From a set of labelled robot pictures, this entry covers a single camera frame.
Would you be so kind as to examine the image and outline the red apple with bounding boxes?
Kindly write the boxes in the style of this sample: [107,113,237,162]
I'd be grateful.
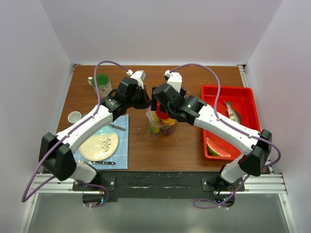
[155,101,169,119]

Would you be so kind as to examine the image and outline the clear zip top bag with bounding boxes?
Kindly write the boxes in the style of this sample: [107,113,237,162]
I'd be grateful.
[146,107,177,137]

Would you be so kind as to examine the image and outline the yellow green mango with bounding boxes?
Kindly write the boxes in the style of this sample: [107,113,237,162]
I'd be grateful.
[149,126,160,134]

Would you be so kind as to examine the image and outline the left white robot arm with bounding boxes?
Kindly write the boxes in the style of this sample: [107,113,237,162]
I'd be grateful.
[39,70,151,190]

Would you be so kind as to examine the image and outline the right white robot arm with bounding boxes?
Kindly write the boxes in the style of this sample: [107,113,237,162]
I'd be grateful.
[152,83,272,191]

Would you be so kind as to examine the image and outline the green floral mug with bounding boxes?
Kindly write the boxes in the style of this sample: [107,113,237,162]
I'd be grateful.
[87,74,113,99]

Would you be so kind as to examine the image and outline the metal spoon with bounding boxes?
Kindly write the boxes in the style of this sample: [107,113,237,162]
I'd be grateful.
[109,124,126,131]

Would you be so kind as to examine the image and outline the cream ceramic plate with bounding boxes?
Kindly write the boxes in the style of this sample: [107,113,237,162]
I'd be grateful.
[79,125,119,162]

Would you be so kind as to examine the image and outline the blue placemat cloth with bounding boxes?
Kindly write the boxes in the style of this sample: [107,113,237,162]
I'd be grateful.
[74,115,129,170]

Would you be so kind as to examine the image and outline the small white cup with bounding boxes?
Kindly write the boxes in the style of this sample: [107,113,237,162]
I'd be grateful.
[67,111,82,124]

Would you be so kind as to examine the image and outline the grey toy fish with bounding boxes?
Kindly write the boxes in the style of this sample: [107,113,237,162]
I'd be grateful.
[224,101,242,124]

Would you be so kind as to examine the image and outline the watermelon slice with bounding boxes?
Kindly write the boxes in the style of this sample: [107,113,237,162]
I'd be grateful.
[206,137,231,158]

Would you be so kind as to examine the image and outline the red plastic tray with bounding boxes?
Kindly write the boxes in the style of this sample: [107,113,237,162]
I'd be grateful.
[203,86,261,162]

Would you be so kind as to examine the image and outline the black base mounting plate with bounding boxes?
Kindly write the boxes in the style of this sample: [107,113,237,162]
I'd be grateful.
[72,171,245,203]

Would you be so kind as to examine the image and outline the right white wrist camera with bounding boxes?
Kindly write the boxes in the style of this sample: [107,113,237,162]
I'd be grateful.
[164,70,182,92]

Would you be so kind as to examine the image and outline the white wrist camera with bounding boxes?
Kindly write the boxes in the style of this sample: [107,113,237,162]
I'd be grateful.
[126,69,146,89]
[164,70,182,92]

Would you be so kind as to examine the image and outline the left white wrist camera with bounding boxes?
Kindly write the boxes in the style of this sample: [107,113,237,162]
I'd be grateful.
[126,69,146,89]

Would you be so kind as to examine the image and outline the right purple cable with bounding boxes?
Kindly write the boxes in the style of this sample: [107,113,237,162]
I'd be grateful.
[169,63,281,209]

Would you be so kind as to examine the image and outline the purple cable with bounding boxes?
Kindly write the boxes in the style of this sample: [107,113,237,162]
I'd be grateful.
[169,63,281,209]
[21,60,131,208]

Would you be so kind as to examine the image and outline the black handled knife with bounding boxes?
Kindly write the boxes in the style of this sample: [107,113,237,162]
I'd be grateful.
[82,161,116,165]

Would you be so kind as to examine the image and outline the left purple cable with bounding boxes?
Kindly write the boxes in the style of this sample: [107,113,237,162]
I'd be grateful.
[21,60,131,208]

